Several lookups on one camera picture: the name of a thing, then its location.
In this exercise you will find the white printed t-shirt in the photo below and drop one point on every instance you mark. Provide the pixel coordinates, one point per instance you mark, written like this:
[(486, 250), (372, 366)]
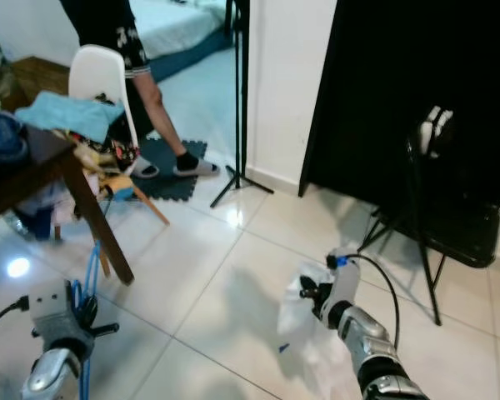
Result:
[(300, 317)]

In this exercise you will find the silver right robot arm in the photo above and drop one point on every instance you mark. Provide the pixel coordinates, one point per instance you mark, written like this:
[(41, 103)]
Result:
[(367, 329)]

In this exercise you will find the black folding chair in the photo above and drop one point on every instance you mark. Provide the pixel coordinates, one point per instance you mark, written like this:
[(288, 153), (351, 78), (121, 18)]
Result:
[(462, 233)]

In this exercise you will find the dark puzzle floor mat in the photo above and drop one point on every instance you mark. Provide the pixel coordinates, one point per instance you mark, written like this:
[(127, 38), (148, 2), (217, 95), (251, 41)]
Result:
[(167, 187)]

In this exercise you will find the dark wooden table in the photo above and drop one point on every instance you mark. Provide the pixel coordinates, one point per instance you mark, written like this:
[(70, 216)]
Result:
[(33, 167)]

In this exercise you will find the floral patterned cloth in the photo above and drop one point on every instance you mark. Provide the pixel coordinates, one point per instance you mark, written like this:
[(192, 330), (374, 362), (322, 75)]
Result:
[(121, 154)]

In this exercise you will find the white black handheld controller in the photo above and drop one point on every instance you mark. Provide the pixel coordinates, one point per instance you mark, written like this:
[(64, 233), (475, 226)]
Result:
[(433, 129)]

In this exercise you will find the teal cloth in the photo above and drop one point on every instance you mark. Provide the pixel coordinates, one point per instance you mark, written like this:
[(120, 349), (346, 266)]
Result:
[(75, 115)]

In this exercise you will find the blue jeans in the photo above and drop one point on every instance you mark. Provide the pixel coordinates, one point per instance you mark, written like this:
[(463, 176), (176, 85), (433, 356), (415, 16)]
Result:
[(2, 133)]

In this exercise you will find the black tripod stand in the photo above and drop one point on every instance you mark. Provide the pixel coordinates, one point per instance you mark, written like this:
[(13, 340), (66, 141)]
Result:
[(238, 100)]

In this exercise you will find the black door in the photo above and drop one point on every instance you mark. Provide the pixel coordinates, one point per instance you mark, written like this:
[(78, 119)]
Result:
[(383, 58)]

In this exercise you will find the white plastic chair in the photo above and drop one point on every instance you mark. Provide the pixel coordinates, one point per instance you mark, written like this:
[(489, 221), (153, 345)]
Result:
[(100, 75)]

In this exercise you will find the brown wooden cabinet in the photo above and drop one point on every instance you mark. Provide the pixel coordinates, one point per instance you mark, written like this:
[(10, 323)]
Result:
[(42, 75)]

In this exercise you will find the person in black clothes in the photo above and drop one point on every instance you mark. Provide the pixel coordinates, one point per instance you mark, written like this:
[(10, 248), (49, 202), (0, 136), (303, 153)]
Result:
[(108, 25)]

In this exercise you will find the bed with pale blue sheet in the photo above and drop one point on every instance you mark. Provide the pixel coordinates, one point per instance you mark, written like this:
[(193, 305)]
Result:
[(175, 29)]

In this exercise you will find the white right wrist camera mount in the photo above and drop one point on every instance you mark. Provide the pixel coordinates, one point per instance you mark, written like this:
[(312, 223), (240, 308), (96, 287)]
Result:
[(346, 287)]

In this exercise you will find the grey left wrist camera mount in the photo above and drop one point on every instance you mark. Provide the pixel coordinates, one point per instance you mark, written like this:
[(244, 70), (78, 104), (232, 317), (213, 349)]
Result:
[(52, 304)]

